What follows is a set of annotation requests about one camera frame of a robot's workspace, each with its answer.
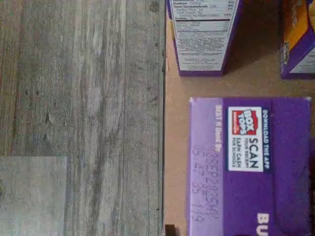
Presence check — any purple chocolate bunny grahams box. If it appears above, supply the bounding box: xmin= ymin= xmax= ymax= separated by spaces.
xmin=187 ymin=96 xmax=313 ymax=236

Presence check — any purple box green label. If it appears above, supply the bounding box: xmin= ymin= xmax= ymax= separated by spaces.
xmin=166 ymin=0 xmax=244 ymax=77

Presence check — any wooden shelf board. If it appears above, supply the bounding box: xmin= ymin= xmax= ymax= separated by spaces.
xmin=163 ymin=0 xmax=315 ymax=236

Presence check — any purple box orange patch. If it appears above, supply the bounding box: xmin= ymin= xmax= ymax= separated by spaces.
xmin=280 ymin=0 xmax=315 ymax=80

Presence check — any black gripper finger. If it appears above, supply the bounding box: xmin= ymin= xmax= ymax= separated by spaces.
xmin=164 ymin=224 xmax=183 ymax=236

